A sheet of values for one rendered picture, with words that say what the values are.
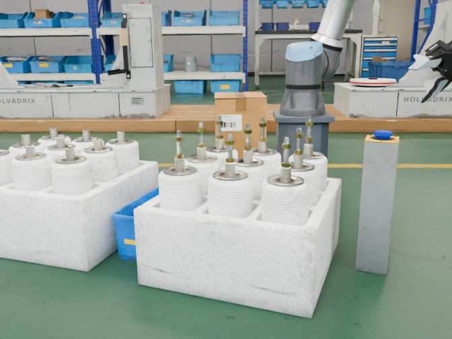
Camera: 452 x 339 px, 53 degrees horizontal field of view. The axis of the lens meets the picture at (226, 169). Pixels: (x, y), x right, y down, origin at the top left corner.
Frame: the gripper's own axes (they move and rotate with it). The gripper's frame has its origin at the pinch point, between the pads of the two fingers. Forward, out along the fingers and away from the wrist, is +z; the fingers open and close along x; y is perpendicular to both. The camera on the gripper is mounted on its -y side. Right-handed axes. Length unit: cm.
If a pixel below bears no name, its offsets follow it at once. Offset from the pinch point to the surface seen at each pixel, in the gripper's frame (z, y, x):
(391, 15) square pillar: -180, 453, -340
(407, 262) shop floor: 32, -40, -6
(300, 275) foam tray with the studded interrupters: 51, -47, 27
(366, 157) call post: 26.0, -27.9, 21.8
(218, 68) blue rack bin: 62, 383, -191
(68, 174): 84, -5, 51
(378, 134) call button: 21.1, -25.8, 23.5
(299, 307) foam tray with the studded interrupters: 55, -50, 23
